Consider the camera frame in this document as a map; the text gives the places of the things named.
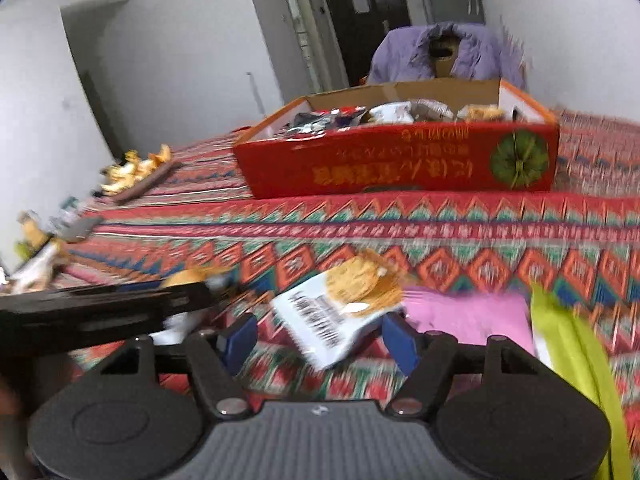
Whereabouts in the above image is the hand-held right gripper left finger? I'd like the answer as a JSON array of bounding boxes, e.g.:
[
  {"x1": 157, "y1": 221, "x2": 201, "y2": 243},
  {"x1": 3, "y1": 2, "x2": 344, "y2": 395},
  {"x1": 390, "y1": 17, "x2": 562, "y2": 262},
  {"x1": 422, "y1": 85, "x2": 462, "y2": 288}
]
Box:
[{"x1": 80, "y1": 312, "x2": 259, "y2": 421}]

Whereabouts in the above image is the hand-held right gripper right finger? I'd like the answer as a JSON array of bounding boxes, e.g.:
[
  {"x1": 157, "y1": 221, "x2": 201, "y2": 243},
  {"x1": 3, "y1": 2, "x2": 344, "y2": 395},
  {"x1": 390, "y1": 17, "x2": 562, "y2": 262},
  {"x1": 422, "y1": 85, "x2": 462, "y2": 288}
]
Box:
[{"x1": 382, "y1": 312, "x2": 556, "y2": 418}]

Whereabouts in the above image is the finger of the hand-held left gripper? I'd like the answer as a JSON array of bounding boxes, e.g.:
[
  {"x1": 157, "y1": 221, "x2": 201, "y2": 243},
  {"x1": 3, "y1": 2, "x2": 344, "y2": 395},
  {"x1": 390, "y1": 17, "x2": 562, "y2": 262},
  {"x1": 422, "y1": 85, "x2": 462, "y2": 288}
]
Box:
[{"x1": 100, "y1": 281, "x2": 215, "y2": 336}]

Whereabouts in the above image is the white and yellow snack packet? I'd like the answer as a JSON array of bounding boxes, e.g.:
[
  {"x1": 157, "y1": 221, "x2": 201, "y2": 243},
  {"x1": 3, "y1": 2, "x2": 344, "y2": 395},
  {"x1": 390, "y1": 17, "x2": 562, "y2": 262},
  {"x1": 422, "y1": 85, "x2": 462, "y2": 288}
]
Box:
[{"x1": 270, "y1": 247, "x2": 416, "y2": 371}]

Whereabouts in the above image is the red cardboard box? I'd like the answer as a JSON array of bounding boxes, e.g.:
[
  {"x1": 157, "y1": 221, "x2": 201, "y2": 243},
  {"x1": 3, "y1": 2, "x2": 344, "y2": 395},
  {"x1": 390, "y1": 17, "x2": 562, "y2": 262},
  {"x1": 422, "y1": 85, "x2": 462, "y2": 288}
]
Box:
[{"x1": 232, "y1": 79, "x2": 561, "y2": 200}]

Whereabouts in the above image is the orange crisp snack packet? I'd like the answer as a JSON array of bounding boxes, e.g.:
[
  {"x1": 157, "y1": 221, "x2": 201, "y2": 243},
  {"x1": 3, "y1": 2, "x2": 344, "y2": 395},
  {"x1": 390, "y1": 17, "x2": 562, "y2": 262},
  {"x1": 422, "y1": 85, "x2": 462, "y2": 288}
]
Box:
[{"x1": 456, "y1": 104, "x2": 507, "y2": 122}]

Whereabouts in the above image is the pink packet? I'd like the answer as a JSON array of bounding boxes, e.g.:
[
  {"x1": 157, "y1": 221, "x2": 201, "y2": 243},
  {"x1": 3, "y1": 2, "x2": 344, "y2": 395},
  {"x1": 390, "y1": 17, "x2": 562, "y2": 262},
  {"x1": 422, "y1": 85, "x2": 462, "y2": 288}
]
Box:
[{"x1": 402, "y1": 287, "x2": 538, "y2": 356}]

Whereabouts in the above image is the dark silver snack packet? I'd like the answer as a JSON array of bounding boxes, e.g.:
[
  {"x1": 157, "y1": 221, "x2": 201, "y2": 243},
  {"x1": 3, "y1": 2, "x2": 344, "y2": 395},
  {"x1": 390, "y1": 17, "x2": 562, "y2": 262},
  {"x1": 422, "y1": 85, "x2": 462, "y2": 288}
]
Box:
[{"x1": 50, "y1": 207, "x2": 103, "y2": 243}]

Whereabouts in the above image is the brown plate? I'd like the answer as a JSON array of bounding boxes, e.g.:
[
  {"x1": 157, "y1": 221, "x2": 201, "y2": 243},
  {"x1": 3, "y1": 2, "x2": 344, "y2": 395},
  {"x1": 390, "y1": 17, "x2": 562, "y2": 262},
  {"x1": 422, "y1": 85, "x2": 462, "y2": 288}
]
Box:
[{"x1": 107, "y1": 160, "x2": 183, "y2": 205}]

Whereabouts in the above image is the patterned red tablecloth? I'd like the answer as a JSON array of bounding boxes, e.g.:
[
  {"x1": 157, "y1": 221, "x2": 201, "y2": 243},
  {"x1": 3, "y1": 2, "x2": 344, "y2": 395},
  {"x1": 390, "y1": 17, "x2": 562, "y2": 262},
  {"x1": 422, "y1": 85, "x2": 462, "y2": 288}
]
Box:
[{"x1": 0, "y1": 107, "x2": 640, "y2": 480}]

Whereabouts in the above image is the yellow-green packet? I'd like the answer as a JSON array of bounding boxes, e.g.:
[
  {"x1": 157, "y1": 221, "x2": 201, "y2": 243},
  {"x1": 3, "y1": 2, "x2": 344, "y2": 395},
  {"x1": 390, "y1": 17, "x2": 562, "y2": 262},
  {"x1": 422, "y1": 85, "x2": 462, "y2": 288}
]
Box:
[{"x1": 530, "y1": 282, "x2": 633, "y2": 480}]

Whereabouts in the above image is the silver white snack packet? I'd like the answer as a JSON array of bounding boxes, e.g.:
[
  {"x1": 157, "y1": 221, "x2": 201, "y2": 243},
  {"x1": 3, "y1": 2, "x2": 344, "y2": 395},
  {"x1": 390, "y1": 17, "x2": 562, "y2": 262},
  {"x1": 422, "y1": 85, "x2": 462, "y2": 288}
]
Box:
[
  {"x1": 287, "y1": 110, "x2": 368, "y2": 133},
  {"x1": 370, "y1": 101, "x2": 416, "y2": 125}
]

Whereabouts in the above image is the brown silver snack packet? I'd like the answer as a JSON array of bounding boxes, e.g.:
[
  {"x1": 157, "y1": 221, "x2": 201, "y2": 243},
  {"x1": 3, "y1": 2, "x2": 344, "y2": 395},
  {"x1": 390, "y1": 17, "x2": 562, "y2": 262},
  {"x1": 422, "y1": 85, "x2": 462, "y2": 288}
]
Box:
[{"x1": 410, "y1": 99, "x2": 456, "y2": 122}]

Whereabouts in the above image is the brown chair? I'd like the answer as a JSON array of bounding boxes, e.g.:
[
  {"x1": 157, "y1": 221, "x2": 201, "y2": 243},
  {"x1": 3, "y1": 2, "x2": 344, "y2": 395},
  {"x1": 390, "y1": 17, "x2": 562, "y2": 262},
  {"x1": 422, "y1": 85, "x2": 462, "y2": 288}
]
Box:
[{"x1": 427, "y1": 35, "x2": 463, "y2": 80}]

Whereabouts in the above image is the purple jacket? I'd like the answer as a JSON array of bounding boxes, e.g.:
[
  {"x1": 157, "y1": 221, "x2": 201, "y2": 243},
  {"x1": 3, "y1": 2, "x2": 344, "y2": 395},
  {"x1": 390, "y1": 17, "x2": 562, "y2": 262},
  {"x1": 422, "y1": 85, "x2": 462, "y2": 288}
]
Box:
[{"x1": 369, "y1": 21, "x2": 526, "y2": 92}]

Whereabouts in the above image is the white side door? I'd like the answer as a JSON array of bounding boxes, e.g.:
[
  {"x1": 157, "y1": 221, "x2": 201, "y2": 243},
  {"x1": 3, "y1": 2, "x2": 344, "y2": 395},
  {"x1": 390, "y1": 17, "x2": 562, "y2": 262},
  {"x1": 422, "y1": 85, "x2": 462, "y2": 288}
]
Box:
[{"x1": 276, "y1": 0, "x2": 322, "y2": 93}]

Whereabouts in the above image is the dark entrance door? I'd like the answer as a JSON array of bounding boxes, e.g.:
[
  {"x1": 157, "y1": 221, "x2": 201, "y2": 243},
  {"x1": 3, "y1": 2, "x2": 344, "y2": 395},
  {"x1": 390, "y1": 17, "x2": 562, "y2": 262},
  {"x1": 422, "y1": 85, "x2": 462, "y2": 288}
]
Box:
[{"x1": 318, "y1": 0, "x2": 413, "y2": 86}]

